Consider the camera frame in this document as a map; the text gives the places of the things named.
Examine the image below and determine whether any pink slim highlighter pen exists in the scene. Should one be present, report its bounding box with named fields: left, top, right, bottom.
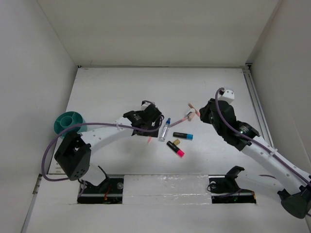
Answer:
left=170, top=103, right=197, bottom=128

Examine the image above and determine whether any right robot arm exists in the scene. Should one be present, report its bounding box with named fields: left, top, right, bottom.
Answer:
left=199, top=99, right=311, bottom=219

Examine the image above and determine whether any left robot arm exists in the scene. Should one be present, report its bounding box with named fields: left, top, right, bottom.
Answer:
left=54, top=103, right=164, bottom=193

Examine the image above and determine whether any clear bottle blue cap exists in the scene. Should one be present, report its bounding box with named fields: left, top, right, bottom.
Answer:
left=159, top=118, right=171, bottom=142

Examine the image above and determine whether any black highlighter blue cap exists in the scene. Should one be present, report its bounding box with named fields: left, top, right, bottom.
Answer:
left=173, top=132, right=193, bottom=140

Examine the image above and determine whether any black highlighter pink cap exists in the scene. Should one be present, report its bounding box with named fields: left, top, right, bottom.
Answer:
left=166, top=141, right=185, bottom=157

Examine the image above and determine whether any teal round organizer container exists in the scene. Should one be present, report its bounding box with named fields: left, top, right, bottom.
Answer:
left=53, top=111, right=85, bottom=134

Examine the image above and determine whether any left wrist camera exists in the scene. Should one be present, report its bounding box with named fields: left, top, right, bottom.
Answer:
left=140, top=100, right=155, bottom=110

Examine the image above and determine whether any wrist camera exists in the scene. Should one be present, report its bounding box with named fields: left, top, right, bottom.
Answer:
left=218, top=87, right=235, bottom=104
left=140, top=100, right=155, bottom=110

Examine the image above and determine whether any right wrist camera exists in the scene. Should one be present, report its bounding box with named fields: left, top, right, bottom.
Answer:
left=218, top=87, right=235, bottom=104

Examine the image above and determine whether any aluminium rail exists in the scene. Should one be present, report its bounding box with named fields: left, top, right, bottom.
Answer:
left=242, top=64, right=275, bottom=148

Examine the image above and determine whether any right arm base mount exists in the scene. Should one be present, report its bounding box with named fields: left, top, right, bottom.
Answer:
left=207, top=166, right=257, bottom=204

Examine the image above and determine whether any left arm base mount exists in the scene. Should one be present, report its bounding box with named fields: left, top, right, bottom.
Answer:
left=77, top=166, right=124, bottom=204

